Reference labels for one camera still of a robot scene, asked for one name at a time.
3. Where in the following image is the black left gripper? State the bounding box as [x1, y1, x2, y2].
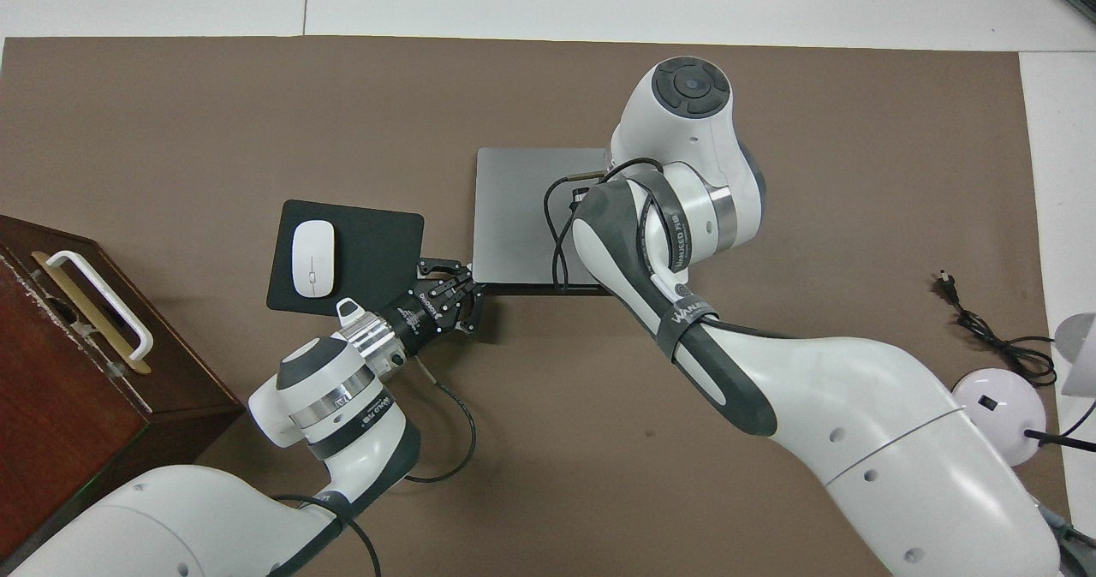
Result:
[377, 257, 489, 357]

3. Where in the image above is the grey laptop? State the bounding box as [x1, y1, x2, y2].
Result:
[473, 147, 617, 297]

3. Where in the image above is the black mouse pad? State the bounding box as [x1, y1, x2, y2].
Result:
[266, 199, 426, 325]

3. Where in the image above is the white computer mouse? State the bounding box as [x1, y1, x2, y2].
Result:
[291, 219, 336, 298]

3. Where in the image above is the brown table mat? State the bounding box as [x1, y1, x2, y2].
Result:
[0, 36, 1075, 577]

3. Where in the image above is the dark wooden box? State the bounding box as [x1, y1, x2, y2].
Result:
[0, 214, 247, 574]

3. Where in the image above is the white desk lamp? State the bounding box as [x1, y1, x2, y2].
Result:
[952, 312, 1096, 467]

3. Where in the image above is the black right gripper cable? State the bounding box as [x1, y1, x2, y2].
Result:
[544, 158, 664, 291]

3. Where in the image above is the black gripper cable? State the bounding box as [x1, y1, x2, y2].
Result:
[544, 158, 664, 291]
[270, 363, 478, 577]

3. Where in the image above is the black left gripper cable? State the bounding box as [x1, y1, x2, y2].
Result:
[270, 363, 478, 577]

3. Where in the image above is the brass handle plate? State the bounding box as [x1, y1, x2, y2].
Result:
[32, 250, 153, 377]

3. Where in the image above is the white box handle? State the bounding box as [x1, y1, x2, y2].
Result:
[45, 250, 155, 362]

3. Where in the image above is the black lamp power cable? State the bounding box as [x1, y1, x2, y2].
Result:
[932, 271, 1058, 388]

